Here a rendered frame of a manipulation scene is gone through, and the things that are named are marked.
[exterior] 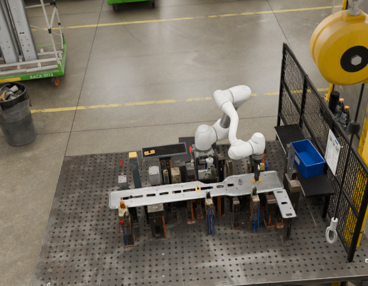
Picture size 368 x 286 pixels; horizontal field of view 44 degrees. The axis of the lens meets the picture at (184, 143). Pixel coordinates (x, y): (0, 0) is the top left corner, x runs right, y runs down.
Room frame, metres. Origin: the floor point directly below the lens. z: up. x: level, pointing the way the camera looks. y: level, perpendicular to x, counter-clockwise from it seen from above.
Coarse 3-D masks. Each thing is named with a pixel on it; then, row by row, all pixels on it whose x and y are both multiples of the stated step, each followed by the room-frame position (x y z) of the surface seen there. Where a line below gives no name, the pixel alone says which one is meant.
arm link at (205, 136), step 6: (204, 126) 3.38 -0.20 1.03; (198, 132) 3.34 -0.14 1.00; (204, 132) 3.32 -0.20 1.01; (210, 132) 3.33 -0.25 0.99; (198, 138) 3.31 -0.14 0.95; (204, 138) 3.30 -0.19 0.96; (210, 138) 3.31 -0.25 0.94; (216, 138) 3.34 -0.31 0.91; (198, 144) 3.31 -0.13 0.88; (204, 144) 3.29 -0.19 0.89; (210, 144) 3.32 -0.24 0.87
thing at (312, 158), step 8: (296, 144) 2.90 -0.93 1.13; (304, 144) 2.91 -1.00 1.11; (296, 152) 2.77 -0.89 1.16; (304, 152) 2.90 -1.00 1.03; (312, 152) 2.82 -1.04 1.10; (296, 160) 2.75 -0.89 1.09; (304, 160) 2.80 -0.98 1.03; (312, 160) 2.80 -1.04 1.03; (320, 160) 2.69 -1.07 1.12; (304, 168) 2.62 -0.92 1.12; (312, 168) 2.61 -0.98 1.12; (320, 168) 2.62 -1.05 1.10; (304, 176) 2.60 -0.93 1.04
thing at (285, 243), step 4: (288, 220) 2.24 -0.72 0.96; (284, 224) 2.28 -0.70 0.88; (288, 224) 2.24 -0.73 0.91; (284, 228) 2.27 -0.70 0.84; (288, 228) 2.26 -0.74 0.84; (284, 232) 2.26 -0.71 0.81; (288, 232) 2.26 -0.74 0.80; (280, 236) 2.31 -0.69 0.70; (284, 236) 2.25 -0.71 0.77; (288, 236) 2.25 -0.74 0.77; (284, 240) 2.24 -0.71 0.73; (288, 240) 2.26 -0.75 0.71; (284, 244) 2.23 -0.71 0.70; (288, 244) 2.22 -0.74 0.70
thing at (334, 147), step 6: (330, 132) 2.66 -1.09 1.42; (330, 138) 2.64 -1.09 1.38; (336, 138) 2.54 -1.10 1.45; (330, 144) 2.62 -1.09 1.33; (336, 144) 2.53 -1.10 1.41; (330, 150) 2.61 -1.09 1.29; (336, 150) 2.51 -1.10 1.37; (324, 156) 2.68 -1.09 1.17; (330, 156) 2.59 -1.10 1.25; (336, 156) 2.50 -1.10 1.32; (330, 162) 2.57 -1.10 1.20; (336, 162) 2.48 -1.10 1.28; (330, 168) 2.55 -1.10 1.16; (336, 168) 2.46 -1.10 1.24
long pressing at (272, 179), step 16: (240, 176) 2.70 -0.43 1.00; (272, 176) 2.68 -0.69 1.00; (112, 192) 2.64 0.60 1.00; (128, 192) 2.62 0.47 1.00; (144, 192) 2.61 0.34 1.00; (160, 192) 2.60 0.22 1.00; (192, 192) 2.57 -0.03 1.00; (224, 192) 2.54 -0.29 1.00; (240, 192) 2.53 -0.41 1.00; (112, 208) 2.47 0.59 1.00
